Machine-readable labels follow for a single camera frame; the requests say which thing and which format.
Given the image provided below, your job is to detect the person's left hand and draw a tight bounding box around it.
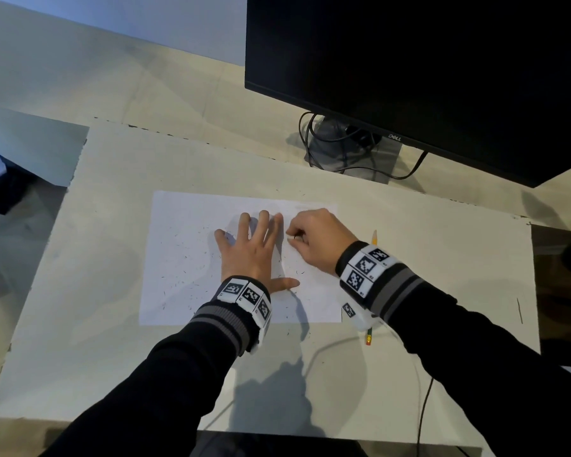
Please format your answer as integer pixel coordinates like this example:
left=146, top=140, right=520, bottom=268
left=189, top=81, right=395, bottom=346
left=213, top=210, right=300, bottom=295

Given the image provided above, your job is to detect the person's right hand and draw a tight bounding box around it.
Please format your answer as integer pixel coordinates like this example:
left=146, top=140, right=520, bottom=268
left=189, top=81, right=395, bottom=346
left=285, top=208, right=360, bottom=276

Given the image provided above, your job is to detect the white paper sheet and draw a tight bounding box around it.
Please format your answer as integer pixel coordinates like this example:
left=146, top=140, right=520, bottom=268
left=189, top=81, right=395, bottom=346
left=138, top=190, right=344, bottom=327

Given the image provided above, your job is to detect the person's left forearm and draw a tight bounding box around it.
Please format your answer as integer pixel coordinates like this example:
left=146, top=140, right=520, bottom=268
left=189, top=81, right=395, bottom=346
left=38, top=302, right=262, bottom=457

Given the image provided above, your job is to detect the person's right forearm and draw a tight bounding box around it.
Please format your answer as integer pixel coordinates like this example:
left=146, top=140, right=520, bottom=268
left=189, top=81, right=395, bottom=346
left=335, top=241, right=571, bottom=457

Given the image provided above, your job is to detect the white marker wristband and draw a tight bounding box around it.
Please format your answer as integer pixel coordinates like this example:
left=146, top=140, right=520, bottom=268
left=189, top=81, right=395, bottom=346
left=213, top=277, right=273, bottom=354
left=339, top=244, right=398, bottom=332

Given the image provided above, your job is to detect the yellow pencil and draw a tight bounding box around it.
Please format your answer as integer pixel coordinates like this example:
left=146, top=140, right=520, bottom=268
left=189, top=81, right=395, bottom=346
left=365, top=229, right=378, bottom=347

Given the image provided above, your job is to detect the grey monitor stand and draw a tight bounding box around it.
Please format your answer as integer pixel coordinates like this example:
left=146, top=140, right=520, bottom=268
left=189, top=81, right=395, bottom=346
left=306, top=116, right=403, bottom=185

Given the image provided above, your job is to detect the large white board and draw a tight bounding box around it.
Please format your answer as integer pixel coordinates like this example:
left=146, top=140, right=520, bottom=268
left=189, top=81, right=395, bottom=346
left=0, top=120, right=541, bottom=449

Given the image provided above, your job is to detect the black computer monitor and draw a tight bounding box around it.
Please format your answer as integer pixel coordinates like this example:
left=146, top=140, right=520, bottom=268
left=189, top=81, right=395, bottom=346
left=245, top=0, right=571, bottom=189

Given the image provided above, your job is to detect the dark box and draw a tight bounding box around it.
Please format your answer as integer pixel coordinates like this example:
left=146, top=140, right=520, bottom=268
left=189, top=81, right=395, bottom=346
left=0, top=145, right=31, bottom=215

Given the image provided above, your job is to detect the black monitor cable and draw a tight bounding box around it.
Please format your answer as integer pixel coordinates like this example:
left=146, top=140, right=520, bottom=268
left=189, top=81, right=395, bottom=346
left=298, top=111, right=429, bottom=181

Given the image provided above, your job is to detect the thin black cable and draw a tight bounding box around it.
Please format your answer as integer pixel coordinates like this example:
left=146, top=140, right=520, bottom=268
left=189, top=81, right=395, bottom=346
left=415, top=376, right=435, bottom=457

